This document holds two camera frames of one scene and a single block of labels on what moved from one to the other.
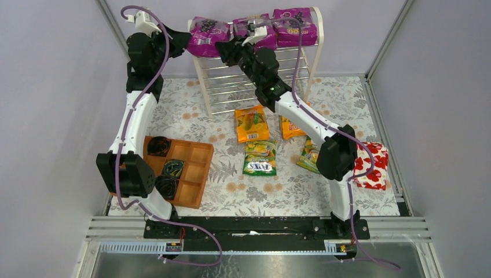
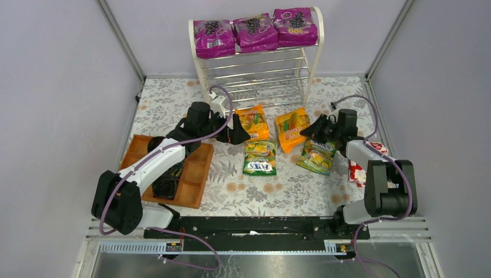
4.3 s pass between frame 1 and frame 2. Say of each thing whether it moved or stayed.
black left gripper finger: moved
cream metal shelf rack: stayed
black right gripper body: moved
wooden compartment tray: stayed
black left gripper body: moved
